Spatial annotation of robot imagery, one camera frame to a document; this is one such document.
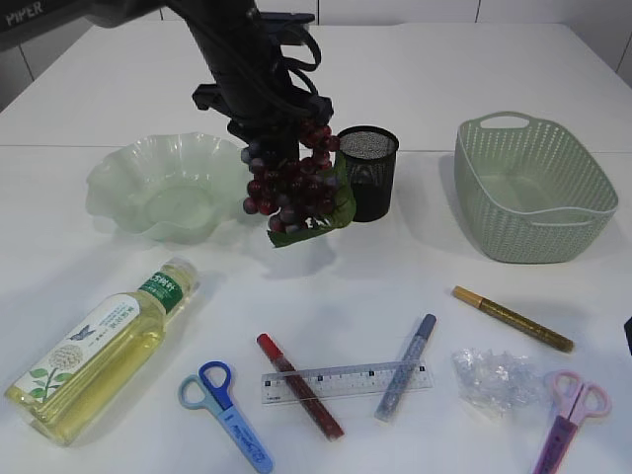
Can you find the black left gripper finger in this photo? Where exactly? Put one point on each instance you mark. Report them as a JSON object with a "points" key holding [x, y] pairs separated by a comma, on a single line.
{"points": [[248, 131], [284, 137]]}

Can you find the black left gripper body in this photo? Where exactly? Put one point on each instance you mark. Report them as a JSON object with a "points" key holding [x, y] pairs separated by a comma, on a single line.
{"points": [[265, 81]]}

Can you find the purple artificial grape bunch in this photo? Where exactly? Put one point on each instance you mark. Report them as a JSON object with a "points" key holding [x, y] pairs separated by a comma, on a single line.
{"points": [[302, 198]]}

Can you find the yellow tea drink bottle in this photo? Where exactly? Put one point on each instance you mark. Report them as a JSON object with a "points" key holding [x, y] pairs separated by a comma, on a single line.
{"points": [[76, 380]]}

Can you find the clear plastic sheet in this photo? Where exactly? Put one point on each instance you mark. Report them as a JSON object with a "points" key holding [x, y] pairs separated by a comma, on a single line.
{"points": [[498, 383]]}

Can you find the pink purple safety scissors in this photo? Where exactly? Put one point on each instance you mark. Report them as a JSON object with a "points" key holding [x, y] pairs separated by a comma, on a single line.
{"points": [[576, 399]]}

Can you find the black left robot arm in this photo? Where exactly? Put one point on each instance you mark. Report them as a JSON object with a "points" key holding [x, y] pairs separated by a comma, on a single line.
{"points": [[25, 20]]}

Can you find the black mesh pen holder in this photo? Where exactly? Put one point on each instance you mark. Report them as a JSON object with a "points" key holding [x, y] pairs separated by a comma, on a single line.
{"points": [[370, 155]]}

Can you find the green glass wavy plate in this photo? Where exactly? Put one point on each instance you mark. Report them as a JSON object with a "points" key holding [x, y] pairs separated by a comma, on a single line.
{"points": [[170, 187]]}

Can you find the gold glitter marker pen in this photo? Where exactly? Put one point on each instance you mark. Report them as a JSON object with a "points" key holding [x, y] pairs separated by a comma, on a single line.
{"points": [[501, 313]]}

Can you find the blue glitter marker pen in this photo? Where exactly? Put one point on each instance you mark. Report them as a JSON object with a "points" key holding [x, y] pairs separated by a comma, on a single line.
{"points": [[403, 373]]}

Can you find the clear plastic ruler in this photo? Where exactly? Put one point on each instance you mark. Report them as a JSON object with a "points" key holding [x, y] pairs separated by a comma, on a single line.
{"points": [[341, 381]]}

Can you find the green plastic woven basket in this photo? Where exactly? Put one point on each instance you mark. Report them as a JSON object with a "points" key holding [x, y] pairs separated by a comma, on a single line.
{"points": [[529, 190]]}

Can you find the red glitter marker pen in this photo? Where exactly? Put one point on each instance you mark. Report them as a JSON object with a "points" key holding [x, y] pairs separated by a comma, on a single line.
{"points": [[299, 388]]}

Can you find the blue safety scissors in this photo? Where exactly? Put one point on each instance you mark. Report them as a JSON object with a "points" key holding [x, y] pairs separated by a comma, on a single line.
{"points": [[197, 391]]}

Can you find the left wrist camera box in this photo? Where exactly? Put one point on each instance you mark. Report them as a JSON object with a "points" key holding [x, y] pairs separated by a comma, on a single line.
{"points": [[284, 27]]}

